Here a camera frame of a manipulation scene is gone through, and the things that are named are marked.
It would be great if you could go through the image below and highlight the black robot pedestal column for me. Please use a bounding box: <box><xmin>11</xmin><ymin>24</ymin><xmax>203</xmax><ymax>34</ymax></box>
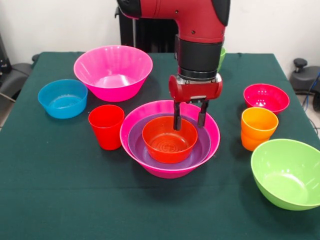
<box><xmin>114</xmin><ymin>6</ymin><xmax>180</xmax><ymax>54</ymax></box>

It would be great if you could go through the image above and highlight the light green cup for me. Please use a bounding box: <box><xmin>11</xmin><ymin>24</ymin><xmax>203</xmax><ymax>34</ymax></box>
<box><xmin>216</xmin><ymin>46</ymin><xmax>227</xmax><ymax>73</ymax></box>

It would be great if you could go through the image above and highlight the small magenta bowl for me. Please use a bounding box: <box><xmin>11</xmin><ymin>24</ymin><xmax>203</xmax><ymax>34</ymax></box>
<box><xmin>243</xmin><ymin>83</ymin><xmax>291</xmax><ymax>116</ymax></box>

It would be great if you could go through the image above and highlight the orange-red bowl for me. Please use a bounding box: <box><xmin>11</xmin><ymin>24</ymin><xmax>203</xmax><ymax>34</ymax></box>
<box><xmin>141</xmin><ymin>115</ymin><xmax>199</xmax><ymax>165</ymax></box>

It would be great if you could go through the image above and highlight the blue cable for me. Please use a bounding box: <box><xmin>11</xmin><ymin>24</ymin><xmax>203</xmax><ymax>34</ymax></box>
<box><xmin>301</xmin><ymin>71</ymin><xmax>320</xmax><ymax>111</ymax></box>

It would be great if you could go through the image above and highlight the orange cup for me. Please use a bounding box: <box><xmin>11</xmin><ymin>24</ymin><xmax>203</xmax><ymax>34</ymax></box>
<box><xmin>240</xmin><ymin>106</ymin><xmax>280</xmax><ymax>152</ymax></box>

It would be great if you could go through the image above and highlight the dark green tablecloth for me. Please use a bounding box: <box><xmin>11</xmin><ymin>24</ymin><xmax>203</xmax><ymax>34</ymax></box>
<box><xmin>0</xmin><ymin>51</ymin><xmax>320</xmax><ymax>240</ymax></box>

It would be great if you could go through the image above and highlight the light green bowl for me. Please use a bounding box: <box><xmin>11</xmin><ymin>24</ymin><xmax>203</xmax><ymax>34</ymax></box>
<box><xmin>250</xmin><ymin>138</ymin><xmax>320</xmax><ymax>211</ymax></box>

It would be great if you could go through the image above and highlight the red cup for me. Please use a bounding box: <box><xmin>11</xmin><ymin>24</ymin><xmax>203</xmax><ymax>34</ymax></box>
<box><xmin>88</xmin><ymin>104</ymin><xmax>125</xmax><ymax>151</ymax></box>

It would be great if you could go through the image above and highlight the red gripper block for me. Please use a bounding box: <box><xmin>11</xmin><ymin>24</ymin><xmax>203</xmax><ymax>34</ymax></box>
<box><xmin>168</xmin><ymin>74</ymin><xmax>224</xmax><ymax>132</ymax></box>

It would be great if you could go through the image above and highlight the purple bowl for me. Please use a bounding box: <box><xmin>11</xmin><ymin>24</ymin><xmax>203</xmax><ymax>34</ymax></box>
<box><xmin>127</xmin><ymin>112</ymin><xmax>212</xmax><ymax>171</ymax></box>

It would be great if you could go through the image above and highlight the blue bowl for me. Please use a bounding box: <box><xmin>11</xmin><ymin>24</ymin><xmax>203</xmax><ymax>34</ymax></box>
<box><xmin>37</xmin><ymin>79</ymin><xmax>89</xmax><ymax>120</ymax></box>

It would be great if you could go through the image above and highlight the large pink bowl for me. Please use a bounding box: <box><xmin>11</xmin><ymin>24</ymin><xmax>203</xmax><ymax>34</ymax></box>
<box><xmin>73</xmin><ymin>44</ymin><xmax>154</xmax><ymax>103</ymax></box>
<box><xmin>119</xmin><ymin>99</ymin><xmax>221</xmax><ymax>179</ymax></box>

